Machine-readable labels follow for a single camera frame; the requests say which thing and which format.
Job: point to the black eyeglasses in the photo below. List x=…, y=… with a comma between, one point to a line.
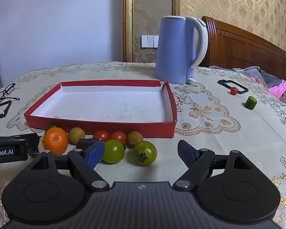
x=7, y=98

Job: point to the green cucumber piece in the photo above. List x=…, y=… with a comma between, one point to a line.
x=250, y=103
x=50, y=126

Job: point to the black plastic frame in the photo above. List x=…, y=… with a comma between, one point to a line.
x=7, y=108
x=222, y=83

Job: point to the pink blanket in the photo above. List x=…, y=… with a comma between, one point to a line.
x=284, y=85

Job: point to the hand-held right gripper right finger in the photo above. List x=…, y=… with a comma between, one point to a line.
x=187, y=151

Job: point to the gold wall panel frame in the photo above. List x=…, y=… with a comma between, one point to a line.
x=127, y=16

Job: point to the white wall switch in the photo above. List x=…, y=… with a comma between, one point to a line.
x=150, y=41

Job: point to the blue electric kettle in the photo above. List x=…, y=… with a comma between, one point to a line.
x=174, y=50

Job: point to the yellow longan fruit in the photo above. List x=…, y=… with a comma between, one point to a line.
x=134, y=138
x=76, y=135

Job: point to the cream embroidered tablecloth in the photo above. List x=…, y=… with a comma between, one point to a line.
x=228, y=133

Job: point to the brown wooden headboard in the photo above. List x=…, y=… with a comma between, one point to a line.
x=240, y=50

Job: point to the small red cherry tomato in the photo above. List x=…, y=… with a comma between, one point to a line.
x=233, y=90

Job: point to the orange mandarin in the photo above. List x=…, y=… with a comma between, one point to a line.
x=55, y=140

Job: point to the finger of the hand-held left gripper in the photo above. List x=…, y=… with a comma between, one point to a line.
x=33, y=144

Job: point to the green tomato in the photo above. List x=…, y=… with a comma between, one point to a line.
x=145, y=153
x=113, y=151

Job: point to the grey cloth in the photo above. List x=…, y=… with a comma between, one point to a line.
x=252, y=71

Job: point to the red cardboard box tray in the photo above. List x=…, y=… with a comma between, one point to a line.
x=109, y=105

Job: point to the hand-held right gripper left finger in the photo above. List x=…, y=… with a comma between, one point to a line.
x=95, y=153

